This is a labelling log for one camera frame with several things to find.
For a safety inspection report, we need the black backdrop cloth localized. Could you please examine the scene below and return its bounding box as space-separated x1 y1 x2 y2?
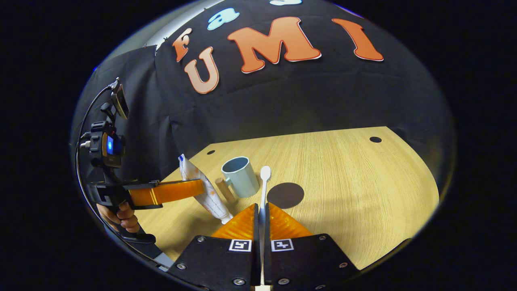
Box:
73 0 457 190

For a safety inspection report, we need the white toothbrush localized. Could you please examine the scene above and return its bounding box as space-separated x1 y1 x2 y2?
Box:
258 166 272 285

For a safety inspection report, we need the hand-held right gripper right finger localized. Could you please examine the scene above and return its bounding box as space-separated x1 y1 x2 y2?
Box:
263 202 360 291

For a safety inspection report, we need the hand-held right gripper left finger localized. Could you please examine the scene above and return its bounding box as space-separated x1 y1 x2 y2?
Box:
168 203 261 291

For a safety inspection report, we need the light blue cup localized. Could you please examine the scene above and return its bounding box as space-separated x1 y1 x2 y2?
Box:
215 156 260 204

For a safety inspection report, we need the left hand-held gripper cable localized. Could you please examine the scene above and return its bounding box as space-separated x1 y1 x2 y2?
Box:
75 79 170 269

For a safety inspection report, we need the white toothpaste tube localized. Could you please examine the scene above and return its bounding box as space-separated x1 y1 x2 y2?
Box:
179 154 233 225

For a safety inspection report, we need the dark brown round coaster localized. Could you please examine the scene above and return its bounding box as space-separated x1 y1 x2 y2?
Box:
267 182 305 209

